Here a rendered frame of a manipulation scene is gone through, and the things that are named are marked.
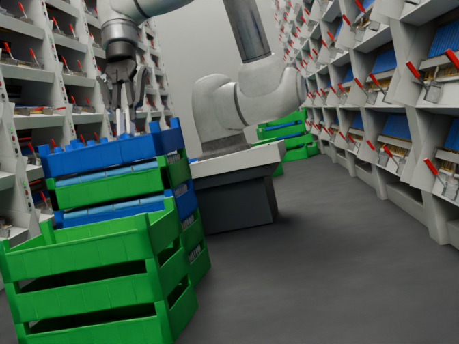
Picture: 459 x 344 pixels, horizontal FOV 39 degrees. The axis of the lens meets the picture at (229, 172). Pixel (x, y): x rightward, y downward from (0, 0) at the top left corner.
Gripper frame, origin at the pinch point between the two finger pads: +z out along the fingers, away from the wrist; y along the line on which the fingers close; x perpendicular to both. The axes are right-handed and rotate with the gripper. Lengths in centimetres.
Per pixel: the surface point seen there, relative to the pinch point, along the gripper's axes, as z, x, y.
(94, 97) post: -99, -164, 82
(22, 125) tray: -38, -62, 64
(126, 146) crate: 7.1, 2.7, -1.1
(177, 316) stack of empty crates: 49, 15, -14
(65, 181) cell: 11.6, -0.2, 16.2
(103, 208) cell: 18.8, -3.6, 8.3
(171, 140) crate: 4.2, -5.8, -9.3
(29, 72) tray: -65, -70, 66
